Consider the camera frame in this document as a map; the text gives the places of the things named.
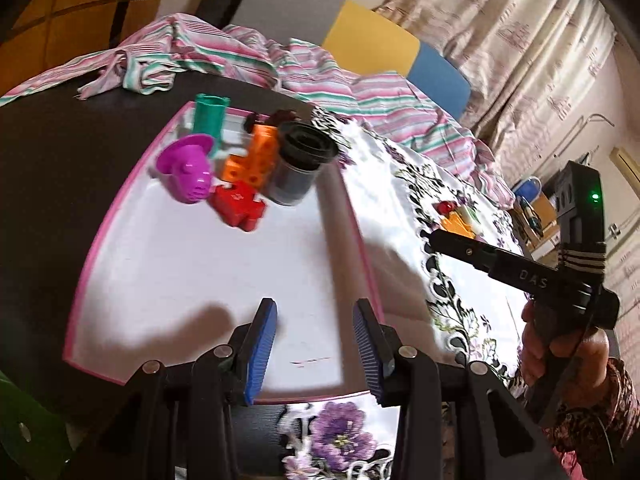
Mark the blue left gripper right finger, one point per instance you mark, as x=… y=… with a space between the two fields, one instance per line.
x=376 y=354

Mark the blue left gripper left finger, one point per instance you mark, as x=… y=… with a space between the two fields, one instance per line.
x=256 y=349

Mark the red puzzle block toy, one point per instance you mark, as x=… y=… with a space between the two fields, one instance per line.
x=237 y=205

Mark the orange plastic boat toy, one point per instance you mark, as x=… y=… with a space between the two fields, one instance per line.
x=453 y=223

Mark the orange cube block toy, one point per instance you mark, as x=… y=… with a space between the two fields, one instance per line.
x=255 y=167

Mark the red shiny capsule toy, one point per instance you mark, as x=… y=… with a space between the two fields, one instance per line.
x=446 y=207

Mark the black grey cup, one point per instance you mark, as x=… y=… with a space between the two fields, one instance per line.
x=304 y=150

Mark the magenta plastic mould toy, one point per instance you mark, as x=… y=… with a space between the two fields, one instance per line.
x=185 y=162

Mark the dark brown wooden toy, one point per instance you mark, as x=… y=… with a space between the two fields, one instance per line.
x=273 y=120

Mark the green plastic cylinder toy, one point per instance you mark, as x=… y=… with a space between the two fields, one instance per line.
x=208 y=118

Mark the green white plug device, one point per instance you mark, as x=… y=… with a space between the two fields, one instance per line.
x=468 y=215

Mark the patterned sleeve forearm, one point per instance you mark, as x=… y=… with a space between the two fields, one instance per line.
x=601 y=442

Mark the person's right hand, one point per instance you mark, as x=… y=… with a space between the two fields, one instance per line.
x=590 y=352

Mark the cluttered shelf with items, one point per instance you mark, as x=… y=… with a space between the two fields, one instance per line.
x=538 y=229

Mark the white floral embroidered tablecloth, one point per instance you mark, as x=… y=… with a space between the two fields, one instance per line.
x=442 y=307

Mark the pink white tray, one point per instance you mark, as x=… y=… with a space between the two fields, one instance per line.
x=167 y=281

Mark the blue round container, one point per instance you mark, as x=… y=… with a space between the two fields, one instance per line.
x=529 y=189

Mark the beige patterned curtain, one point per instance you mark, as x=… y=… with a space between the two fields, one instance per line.
x=529 y=63

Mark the pink green striped cloth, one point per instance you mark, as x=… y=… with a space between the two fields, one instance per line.
x=149 y=60

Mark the grey yellow blue chair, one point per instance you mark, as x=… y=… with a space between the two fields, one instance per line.
x=359 y=40

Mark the wall air conditioner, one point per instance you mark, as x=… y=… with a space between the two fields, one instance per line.
x=627 y=167

